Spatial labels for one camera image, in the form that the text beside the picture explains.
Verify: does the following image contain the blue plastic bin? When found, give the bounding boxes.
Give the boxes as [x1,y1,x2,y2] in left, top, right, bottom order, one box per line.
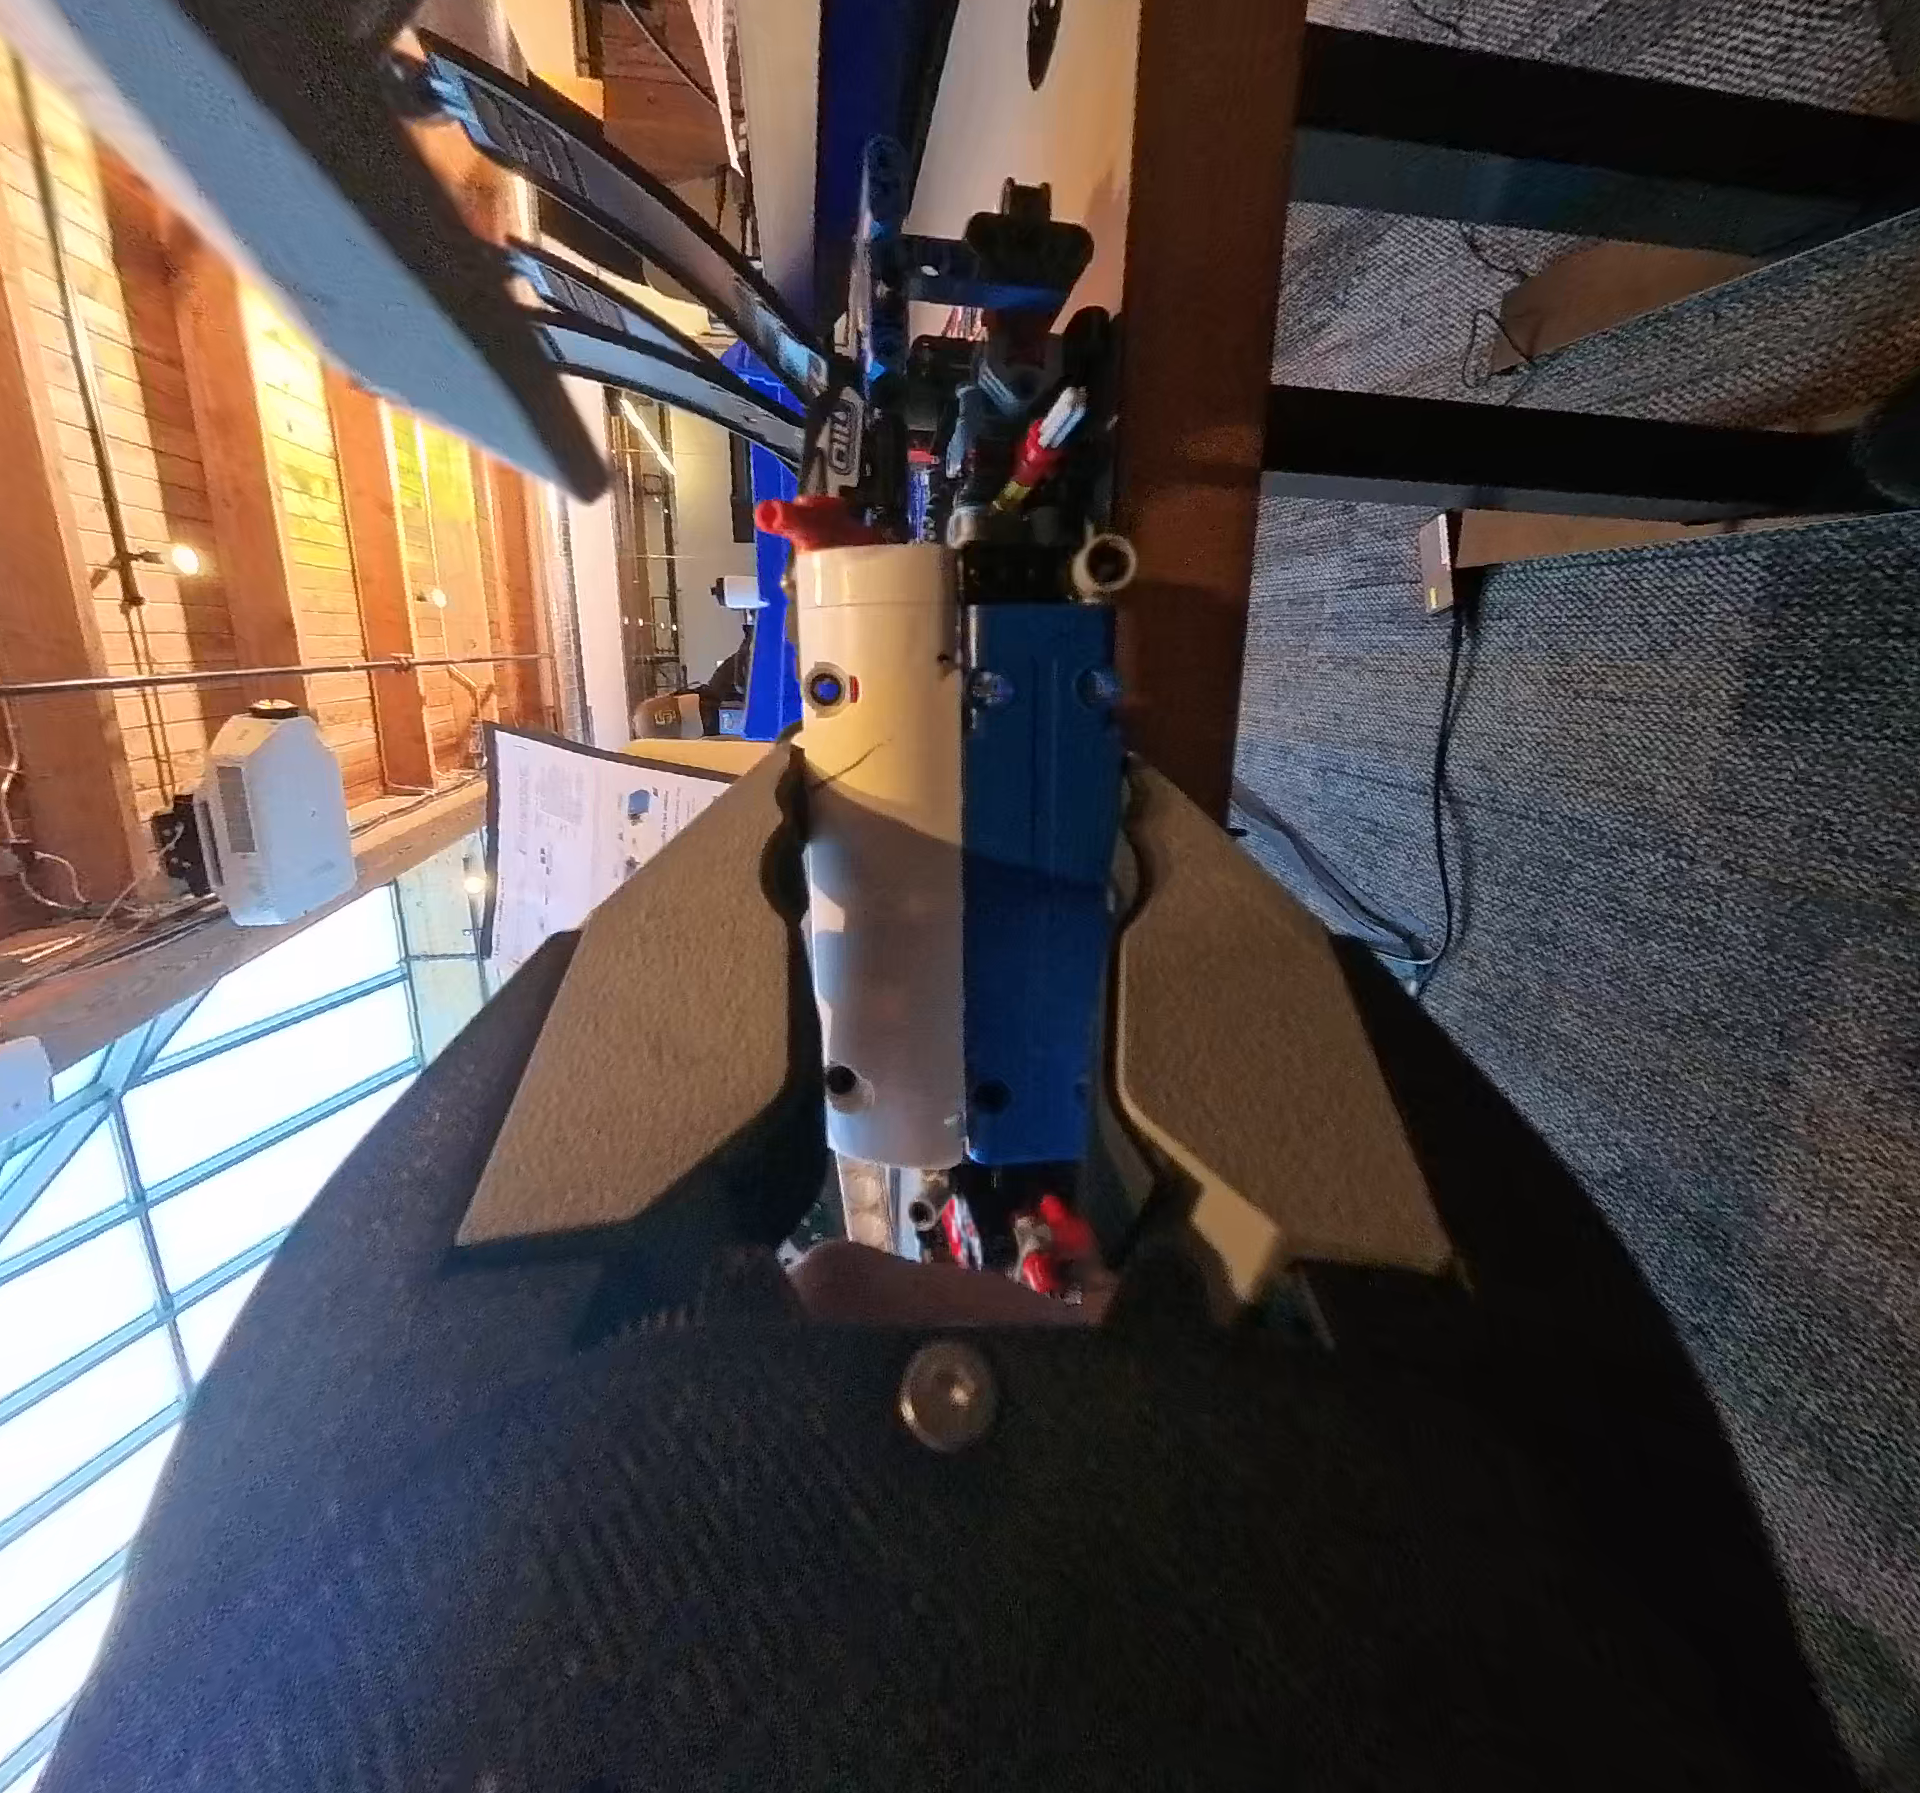
[718,0,965,744]

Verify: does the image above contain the toy brick car model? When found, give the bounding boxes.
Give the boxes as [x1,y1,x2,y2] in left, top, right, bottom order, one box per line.
[395,21,1146,1293]

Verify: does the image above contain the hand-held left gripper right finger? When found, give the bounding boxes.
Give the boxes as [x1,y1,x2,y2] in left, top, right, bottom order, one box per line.
[1087,758,1457,1321]

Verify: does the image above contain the white illustrated leaflet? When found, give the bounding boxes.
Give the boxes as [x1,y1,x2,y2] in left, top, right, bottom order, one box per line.
[482,720,765,993]

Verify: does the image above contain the thin metal rod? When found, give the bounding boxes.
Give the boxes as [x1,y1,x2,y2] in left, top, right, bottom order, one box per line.
[0,655,556,697]

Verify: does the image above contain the black desk leg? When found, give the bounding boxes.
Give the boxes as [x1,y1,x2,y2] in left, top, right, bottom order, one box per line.
[1264,382,1899,523]
[1290,21,1891,257]

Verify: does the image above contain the brown cardboard box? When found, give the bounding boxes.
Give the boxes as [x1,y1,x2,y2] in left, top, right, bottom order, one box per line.
[1415,510,1756,621]

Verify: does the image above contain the white wall device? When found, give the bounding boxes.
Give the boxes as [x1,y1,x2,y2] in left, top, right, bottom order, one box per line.
[194,697,359,929]

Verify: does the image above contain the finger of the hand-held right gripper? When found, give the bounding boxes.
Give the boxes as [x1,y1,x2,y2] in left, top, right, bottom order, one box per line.
[0,0,615,505]

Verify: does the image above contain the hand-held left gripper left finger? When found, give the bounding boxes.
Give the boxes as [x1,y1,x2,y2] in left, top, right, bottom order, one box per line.
[452,742,835,1248]

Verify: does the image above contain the cardboard piece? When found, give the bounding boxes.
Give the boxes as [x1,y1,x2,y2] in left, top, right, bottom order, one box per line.
[1491,242,1764,371]

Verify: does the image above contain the large grid window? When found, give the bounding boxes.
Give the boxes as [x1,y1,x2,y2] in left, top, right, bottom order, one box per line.
[0,887,497,1766]

